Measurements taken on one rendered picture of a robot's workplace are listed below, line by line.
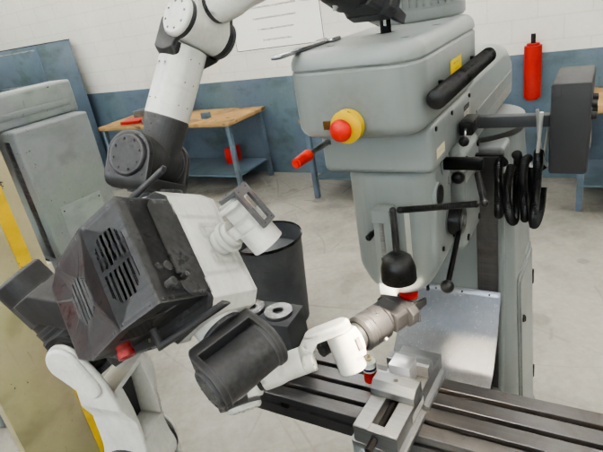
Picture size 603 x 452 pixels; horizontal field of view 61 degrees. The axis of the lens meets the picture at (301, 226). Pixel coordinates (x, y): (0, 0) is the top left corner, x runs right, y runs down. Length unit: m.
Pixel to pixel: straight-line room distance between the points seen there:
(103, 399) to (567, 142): 1.17
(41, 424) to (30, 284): 1.60
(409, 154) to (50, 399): 2.14
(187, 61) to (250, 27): 5.33
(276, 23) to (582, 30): 3.09
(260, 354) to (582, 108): 0.86
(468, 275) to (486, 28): 3.90
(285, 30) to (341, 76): 5.22
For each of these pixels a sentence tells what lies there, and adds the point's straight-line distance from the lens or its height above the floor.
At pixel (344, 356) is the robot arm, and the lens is 1.18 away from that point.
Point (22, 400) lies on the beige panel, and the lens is 2.65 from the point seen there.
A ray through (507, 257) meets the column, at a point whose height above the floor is 1.17.
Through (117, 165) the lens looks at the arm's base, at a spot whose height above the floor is 1.75.
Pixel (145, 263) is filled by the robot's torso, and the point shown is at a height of 1.64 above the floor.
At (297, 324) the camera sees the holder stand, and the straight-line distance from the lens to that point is 1.62.
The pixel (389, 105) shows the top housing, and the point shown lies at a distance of 0.90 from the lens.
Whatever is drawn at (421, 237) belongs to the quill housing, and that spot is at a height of 1.47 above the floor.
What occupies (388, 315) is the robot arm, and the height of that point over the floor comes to 1.27.
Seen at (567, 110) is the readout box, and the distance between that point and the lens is 1.28.
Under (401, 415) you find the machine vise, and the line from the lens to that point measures 1.41.
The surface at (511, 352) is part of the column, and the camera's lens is 1.86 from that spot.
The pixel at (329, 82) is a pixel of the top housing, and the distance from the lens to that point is 0.93.
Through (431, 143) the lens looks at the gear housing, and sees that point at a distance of 1.00.
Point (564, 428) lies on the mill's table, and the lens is 1.52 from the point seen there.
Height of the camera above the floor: 1.98
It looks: 24 degrees down
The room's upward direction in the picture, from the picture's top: 10 degrees counter-clockwise
